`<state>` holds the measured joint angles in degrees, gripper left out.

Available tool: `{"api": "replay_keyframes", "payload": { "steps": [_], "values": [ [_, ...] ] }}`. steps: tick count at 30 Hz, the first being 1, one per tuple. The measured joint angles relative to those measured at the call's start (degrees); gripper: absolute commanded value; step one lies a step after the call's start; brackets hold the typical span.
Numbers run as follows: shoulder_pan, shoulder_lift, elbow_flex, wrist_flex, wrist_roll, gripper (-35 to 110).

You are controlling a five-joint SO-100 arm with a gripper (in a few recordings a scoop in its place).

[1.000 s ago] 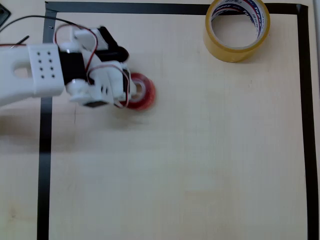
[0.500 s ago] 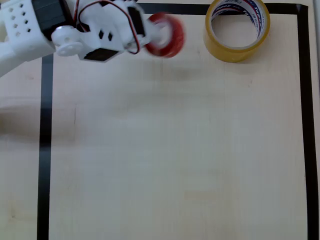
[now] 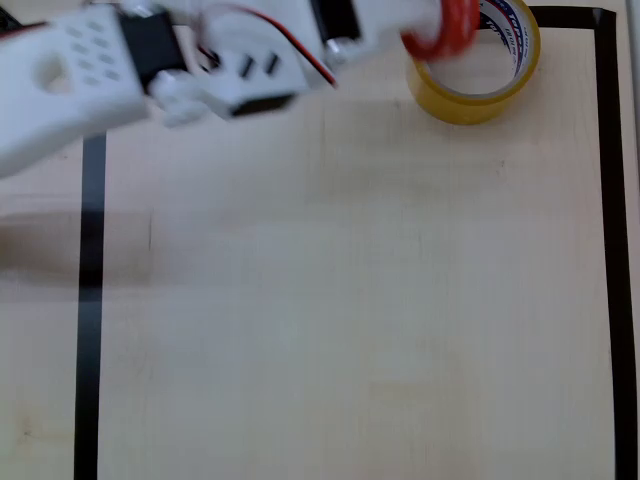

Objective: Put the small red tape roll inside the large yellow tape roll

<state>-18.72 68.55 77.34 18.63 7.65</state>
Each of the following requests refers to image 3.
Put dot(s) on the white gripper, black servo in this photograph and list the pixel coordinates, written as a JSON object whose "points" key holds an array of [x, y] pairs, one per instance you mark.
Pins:
{"points": [[376, 31]]}

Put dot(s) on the small red tape roll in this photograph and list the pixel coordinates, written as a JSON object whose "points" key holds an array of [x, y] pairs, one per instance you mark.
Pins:
{"points": [[457, 30]]}

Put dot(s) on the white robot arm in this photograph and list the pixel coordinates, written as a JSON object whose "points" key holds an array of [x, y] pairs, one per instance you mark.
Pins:
{"points": [[75, 85]]}

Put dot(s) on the big yellow tape roll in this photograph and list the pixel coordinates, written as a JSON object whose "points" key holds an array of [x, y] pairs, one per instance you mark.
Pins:
{"points": [[450, 102]]}

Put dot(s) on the black flat object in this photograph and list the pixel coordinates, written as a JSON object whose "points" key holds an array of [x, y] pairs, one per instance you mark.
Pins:
{"points": [[7, 21]]}

